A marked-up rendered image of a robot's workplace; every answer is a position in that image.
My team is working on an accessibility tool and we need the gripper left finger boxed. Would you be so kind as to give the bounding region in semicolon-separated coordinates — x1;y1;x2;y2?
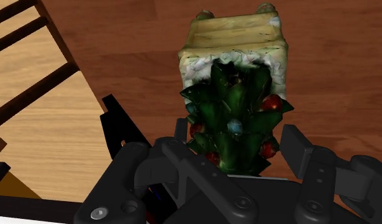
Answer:
73;118;259;224

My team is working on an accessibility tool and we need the Christmas tree in wooden crate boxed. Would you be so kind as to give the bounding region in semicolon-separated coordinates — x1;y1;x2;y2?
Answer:
177;2;296;178

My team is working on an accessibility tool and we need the brown wooden table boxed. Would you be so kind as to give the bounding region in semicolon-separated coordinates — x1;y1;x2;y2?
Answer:
38;0;382;206

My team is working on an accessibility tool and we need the dark wooden chair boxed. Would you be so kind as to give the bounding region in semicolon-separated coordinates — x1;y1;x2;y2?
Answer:
0;0;81;160

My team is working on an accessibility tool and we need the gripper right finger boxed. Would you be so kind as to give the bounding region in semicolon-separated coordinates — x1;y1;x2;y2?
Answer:
280;123;382;224

